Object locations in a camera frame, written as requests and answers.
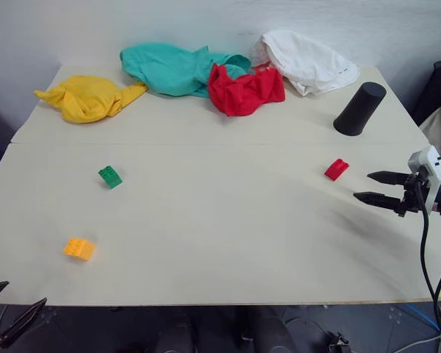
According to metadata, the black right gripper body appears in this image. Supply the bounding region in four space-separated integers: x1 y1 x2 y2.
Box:
395 171 430 219

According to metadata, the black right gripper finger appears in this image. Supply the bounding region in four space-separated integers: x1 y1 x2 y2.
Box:
367 170 409 187
353 190 404 215

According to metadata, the red toy brick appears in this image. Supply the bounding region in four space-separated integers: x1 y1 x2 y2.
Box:
323 158 351 182

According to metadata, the black plastic cup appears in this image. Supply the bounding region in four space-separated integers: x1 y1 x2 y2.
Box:
332 82 387 138

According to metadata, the orange toy brick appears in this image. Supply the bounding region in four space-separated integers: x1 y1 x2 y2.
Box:
62 237 97 263

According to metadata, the black chair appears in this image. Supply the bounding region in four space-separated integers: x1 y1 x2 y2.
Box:
411 58 441 126

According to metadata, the white crumpled cloth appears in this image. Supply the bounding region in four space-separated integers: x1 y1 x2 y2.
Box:
250 29 362 98

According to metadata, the green toy brick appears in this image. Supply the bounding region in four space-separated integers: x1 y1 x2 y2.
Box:
97 165 124 190

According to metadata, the red crumpled cloth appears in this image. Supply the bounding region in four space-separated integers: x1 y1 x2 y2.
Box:
207 63 287 117

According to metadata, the yellow crumpled cloth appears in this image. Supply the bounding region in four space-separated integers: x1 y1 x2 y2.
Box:
34 74 148 124

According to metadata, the teal crumpled cloth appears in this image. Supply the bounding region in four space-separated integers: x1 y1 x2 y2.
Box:
118 42 251 99

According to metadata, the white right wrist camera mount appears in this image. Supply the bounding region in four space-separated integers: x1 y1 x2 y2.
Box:
407 144 441 215

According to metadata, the blue floor cable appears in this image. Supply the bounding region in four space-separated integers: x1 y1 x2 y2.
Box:
398 303 441 334

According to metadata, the white floor cable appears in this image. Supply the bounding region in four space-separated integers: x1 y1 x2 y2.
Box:
399 323 441 349

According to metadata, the small black bracket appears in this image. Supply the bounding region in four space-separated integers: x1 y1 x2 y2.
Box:
325 329 352 353

